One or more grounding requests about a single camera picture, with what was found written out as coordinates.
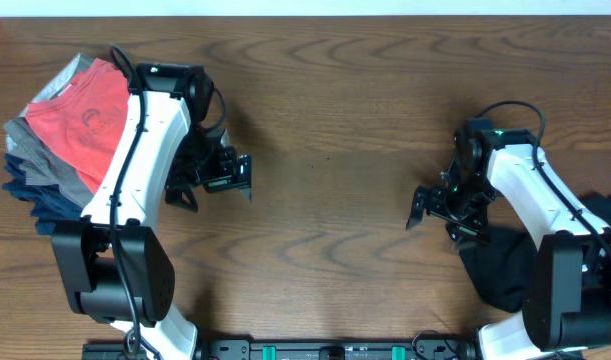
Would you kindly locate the black garment with logo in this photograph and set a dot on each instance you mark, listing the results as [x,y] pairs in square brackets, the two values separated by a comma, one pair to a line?
[500,272]

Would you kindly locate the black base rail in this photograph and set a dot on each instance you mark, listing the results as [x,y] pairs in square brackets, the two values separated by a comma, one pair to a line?
[420,349]

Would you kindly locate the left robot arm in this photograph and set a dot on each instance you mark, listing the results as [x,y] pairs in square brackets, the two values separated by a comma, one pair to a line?
[112,266]

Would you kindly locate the folded navy blue garment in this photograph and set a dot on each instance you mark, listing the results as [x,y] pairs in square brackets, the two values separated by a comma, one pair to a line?
[50,205]

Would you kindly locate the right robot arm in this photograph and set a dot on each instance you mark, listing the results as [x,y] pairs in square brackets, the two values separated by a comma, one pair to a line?
[568,300]

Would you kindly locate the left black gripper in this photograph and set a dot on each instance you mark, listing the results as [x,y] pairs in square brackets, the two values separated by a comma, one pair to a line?
[217,182]

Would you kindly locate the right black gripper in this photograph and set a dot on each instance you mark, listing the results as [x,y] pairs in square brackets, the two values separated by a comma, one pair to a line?
[475,230]

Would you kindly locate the red soccer t-shirt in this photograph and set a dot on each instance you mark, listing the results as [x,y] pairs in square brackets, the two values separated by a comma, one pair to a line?
[83,126]

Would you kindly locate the folded grey shorts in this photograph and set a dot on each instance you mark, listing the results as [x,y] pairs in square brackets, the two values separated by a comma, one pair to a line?
[42,166]

